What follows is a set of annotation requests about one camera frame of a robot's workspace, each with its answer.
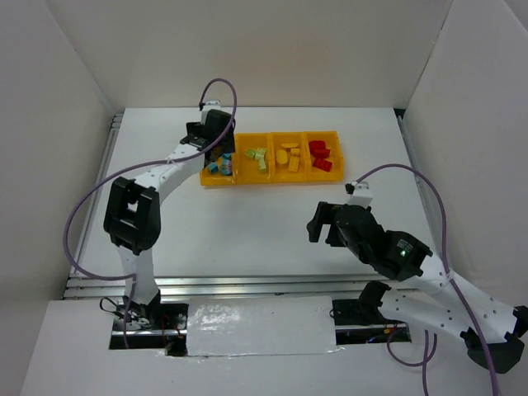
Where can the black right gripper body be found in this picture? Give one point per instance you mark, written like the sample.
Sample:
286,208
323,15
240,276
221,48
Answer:
327,224

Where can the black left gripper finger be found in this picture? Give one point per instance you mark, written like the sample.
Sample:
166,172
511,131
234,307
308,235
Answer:
228,143
211,156

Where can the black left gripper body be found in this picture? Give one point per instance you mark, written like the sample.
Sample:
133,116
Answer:
220,149

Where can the teal oval lego brick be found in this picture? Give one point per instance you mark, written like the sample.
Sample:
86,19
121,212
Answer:
226,167

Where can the light green square lego brick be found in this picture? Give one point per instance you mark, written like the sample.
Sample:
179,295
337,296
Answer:
250,154

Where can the light green rectangular lego brick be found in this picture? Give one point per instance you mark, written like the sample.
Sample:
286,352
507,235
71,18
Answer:
260,154

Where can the red curved lego brick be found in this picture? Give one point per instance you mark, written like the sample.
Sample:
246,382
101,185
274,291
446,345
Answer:
322,164

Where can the yellow oval lego brick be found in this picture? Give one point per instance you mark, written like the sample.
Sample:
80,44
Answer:
281,157

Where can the red rectangular lego brick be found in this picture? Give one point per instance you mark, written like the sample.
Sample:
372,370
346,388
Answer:
320,152

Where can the red oval lego brick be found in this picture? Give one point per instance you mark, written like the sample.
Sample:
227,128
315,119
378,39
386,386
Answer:
316,146

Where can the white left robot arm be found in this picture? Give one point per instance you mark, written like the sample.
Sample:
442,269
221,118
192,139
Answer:
133,212

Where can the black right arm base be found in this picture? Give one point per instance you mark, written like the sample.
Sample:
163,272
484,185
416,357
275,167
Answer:
359,321

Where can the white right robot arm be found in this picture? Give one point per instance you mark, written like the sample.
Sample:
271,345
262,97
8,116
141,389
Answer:
490,330

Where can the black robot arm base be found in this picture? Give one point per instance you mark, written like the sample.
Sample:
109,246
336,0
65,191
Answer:
164,330

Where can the yellow four-compartment bin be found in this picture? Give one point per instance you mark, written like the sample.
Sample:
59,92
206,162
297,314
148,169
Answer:
245,171

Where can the white foil covered panel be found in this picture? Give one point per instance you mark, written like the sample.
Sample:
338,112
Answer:
270,326

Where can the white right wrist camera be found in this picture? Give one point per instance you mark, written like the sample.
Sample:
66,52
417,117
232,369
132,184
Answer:
359,193

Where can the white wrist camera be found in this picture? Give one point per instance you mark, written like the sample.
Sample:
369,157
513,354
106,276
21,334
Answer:
210,105
359,193

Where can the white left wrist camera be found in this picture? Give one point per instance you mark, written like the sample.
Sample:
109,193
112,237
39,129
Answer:
210,105

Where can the aluminium table edge rail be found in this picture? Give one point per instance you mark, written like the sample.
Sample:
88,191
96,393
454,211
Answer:
232,286

